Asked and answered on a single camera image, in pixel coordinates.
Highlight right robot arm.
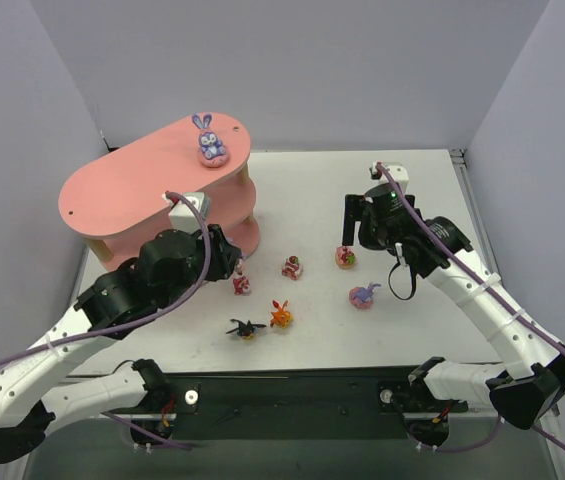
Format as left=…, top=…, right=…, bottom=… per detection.
left=342, top=183, right=565, bottom=430

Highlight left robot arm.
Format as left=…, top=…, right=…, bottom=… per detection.
left=0, top=224, right=242, bottom=464

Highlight pink three-tier wooden shelf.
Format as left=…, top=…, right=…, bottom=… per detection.
left=58, top=113, right=260, bottom=271

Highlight pink bear with strawberry hat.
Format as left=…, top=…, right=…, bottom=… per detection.
left=232, top=273, right=251, bottom=296

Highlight strawberry cake slice toy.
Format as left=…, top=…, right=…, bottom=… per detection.
left=281, top=255, right=303, bottom=281

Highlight black winged toy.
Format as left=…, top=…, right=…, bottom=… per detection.
left=225, top=319, right=266, bottom=340

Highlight orange bunny toy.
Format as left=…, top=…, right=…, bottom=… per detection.
left=269, top=300, right=293, bottom=328

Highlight purple bunny toy on donut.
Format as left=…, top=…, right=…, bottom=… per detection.
left=191, top=113, right=230, bottom=169

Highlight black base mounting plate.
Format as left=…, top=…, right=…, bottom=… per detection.
left=116, top=367, right=468, bottom=441

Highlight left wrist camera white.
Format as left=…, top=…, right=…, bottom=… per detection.
left=162, top=192, right=211, bottom=233

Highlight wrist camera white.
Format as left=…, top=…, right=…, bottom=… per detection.
left=162, top=192, right=211, bottom=233
left=369, top=162, right=409, bottom=191

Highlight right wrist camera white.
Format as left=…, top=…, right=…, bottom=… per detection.
left=369, top=162, right=409, bottom=191

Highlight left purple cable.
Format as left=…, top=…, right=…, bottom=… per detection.
left=0, top=192, right=211, bottom=379

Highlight purple cable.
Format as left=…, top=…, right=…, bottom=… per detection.
left=375, top=163, right=565, bottom=466
left=0, top=192, right=211, bottom=379

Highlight black looped cable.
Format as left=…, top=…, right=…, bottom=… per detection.
left=387, top=257, right=419, bottom=302

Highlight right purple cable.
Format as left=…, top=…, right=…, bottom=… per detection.
left=375, top=163, right=565, bottom=466

